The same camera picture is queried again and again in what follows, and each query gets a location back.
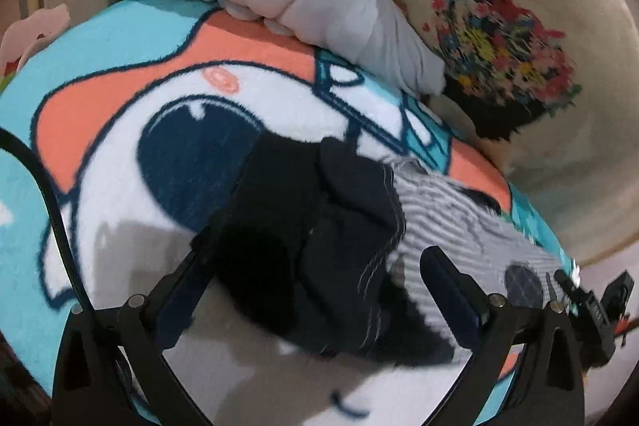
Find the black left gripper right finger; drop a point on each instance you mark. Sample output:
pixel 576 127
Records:
pixel 547 389

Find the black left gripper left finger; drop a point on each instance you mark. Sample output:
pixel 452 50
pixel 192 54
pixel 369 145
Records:
pixel 104 351

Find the navy striped children's pants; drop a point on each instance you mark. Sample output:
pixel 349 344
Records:
pixel 321 247

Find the cartoon fleece blanket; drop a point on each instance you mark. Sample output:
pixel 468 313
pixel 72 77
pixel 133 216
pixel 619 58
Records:
pixel 142 117

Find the cream floral print pillow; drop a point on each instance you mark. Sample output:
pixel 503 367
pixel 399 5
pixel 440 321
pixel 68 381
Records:
pixel 548 89

